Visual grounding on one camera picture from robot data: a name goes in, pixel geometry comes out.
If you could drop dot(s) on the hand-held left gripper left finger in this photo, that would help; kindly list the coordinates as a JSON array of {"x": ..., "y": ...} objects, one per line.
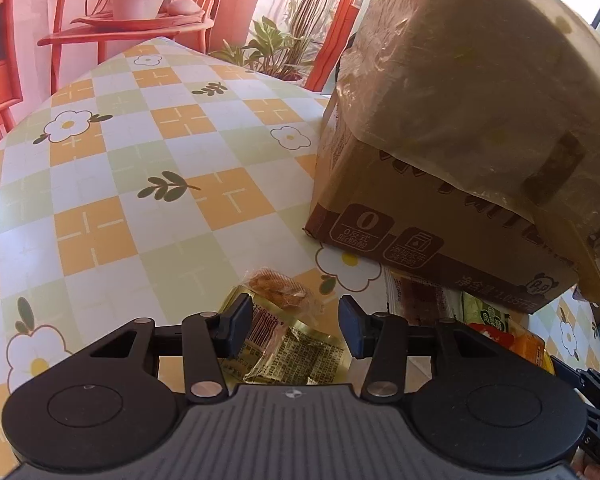
[{"x": 237, "y": 327}]

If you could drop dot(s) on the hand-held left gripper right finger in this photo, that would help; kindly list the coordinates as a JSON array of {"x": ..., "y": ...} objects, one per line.
[{"x": 352, "y": 327}]

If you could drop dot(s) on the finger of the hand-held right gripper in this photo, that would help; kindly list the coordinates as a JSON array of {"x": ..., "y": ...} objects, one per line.
[{"x": 595, "y": 390}]

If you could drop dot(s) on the golden clear snack packet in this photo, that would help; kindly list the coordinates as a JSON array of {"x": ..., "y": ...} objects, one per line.
[{"x": 295, "y": 355}]

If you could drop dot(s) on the cardboard box with plastic liner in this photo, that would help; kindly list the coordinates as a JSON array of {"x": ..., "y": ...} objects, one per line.
[{"x": 455, "y": 110}]

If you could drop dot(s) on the clear pastry packet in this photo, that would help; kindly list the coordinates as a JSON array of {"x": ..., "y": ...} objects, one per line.
[{"x": 280, "y": 290}]

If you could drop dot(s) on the brown snack packet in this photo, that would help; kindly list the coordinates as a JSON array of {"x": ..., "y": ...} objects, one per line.
[{"x": 420, "y": 297}]

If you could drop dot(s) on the orange snack packet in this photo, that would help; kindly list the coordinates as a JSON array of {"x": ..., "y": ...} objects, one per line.
[{"x": 527, "y": 350}]

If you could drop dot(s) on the red white snack packet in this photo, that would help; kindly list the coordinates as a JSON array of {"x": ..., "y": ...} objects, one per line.
[{"x": 487, "y": 331}]

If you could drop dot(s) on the green snack packet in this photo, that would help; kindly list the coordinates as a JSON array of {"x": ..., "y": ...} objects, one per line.
[{"x": 485, "y": 312}]

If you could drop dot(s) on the checkered floral tablecloth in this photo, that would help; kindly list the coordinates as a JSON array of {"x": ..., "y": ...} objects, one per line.
[{"x": 130, "y": 160}]

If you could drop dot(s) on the printed room backdrop poster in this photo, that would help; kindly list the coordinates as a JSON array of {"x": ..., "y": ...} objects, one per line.
[{"x": 180, "y": 0}]

